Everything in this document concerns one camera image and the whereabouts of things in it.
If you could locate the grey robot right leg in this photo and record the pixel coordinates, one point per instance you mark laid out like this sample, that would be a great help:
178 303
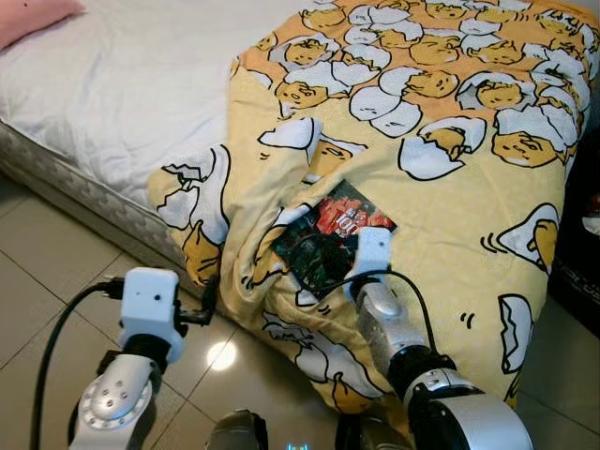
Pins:
370 436

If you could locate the yellow egg cartoon blanket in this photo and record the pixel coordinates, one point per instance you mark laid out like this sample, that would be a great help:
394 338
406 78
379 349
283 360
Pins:
450 234

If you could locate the white quilted bed sheet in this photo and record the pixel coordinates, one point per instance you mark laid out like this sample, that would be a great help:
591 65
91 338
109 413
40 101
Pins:
122 84

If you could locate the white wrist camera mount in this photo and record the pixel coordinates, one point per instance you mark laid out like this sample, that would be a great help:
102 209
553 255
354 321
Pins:
150 309
373 251

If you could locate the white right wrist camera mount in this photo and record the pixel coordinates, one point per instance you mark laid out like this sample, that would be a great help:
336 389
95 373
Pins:
373 251

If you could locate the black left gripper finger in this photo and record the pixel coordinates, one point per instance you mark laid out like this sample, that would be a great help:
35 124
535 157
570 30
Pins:
210 302

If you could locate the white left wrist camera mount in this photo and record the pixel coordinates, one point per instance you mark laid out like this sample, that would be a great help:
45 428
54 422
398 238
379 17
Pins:
150 309

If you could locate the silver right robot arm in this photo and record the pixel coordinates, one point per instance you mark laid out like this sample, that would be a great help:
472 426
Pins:
394 328

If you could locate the dark red cover magazine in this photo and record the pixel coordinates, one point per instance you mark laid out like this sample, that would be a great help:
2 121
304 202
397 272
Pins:
314 244

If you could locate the pink plush pillow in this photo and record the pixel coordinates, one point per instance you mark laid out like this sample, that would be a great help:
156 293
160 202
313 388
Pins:
33 19

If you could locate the grey quilted mattress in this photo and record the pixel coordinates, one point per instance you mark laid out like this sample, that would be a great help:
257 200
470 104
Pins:
84 197

